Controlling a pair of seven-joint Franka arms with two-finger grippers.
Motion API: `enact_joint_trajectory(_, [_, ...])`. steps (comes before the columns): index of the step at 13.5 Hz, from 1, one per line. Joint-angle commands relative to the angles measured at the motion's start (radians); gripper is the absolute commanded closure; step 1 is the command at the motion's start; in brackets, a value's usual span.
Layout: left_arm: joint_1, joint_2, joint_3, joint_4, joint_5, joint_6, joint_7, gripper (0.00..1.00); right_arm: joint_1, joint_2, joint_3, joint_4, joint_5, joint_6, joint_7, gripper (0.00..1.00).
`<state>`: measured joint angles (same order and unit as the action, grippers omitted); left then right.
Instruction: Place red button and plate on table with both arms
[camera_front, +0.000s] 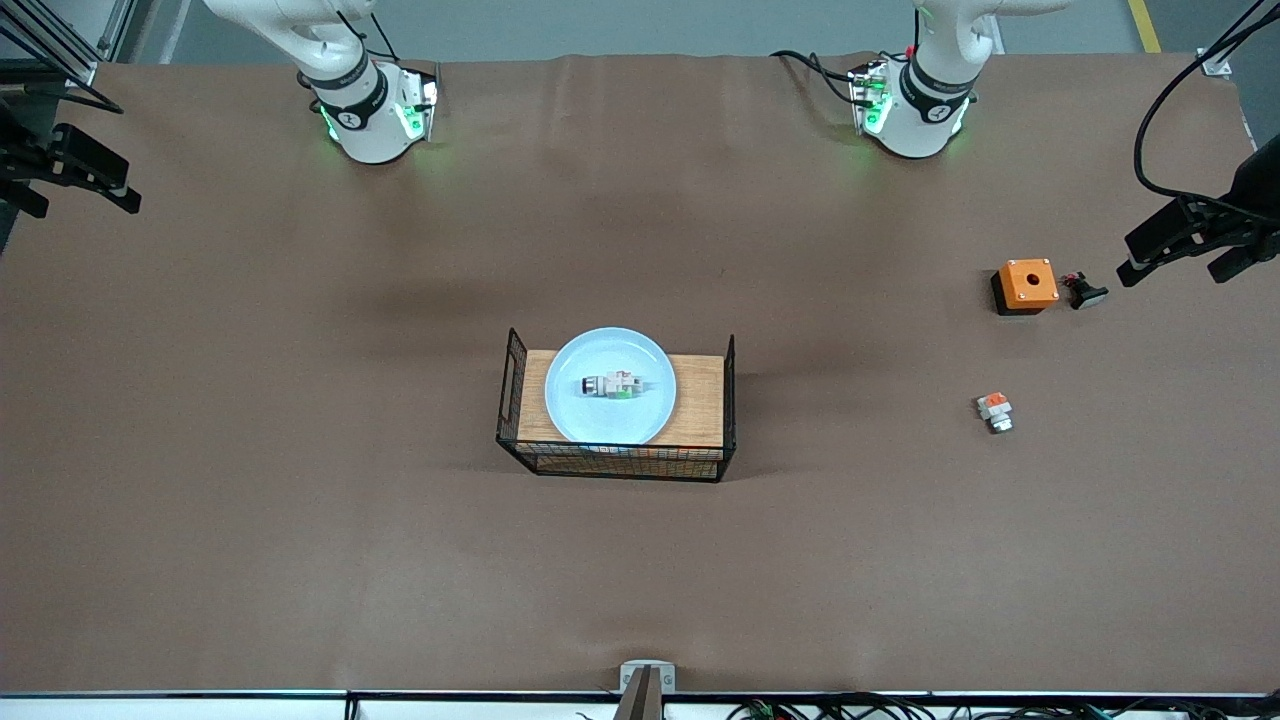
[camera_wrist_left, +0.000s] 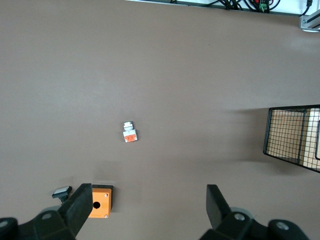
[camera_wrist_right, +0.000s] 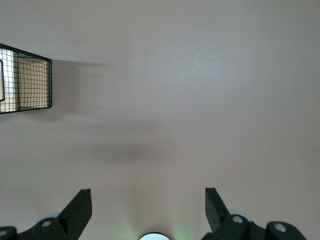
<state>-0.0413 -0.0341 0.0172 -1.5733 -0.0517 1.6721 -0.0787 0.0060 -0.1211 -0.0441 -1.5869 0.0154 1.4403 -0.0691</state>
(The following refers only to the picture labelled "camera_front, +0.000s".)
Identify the black push button head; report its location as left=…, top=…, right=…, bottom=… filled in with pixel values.
left=1062, top=271, right=1110, bottom=311

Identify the orange button enclosure box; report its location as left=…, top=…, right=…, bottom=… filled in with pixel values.
left=991, top=259, right=1060, bottom=317

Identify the black cable bundle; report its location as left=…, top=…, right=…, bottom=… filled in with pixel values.
left=725, top=693, right=1280, bottom=720

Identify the black wire basket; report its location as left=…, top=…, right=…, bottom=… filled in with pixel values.
left=496, top=327, right=738, bottom=484

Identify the white table edge rail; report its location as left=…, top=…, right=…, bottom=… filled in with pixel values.
left=0, top=690, right=1280, bottom=720

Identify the red push button switch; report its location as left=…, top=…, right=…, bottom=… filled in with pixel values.
left=581, top=369, right=652, bottom=402

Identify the wooden board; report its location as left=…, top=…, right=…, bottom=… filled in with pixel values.
left=517, top=349, right=726, bottom=449

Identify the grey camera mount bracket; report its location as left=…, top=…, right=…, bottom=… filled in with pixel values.
left=619, top=660, right=677, bottom=720

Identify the light blue round plate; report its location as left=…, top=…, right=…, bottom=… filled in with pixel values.
left=544, top=327, right=678, bottom=446

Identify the black arm base cable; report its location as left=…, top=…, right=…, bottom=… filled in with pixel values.
left=770, top=48, right=873, bottom=111

